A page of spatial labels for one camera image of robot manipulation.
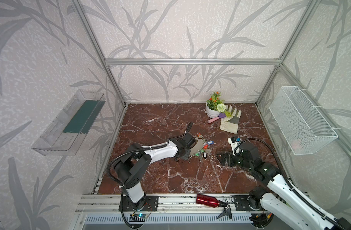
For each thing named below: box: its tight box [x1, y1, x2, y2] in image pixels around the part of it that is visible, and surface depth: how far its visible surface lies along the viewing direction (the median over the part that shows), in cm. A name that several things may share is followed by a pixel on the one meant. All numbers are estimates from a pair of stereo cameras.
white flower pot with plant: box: [205, 91, 226, 119], surface depth 104 cm
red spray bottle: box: [195, 193, 228, 208], surface depth 73 cm
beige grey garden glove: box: [219, 104, 242, 135], surface depth 110 cm
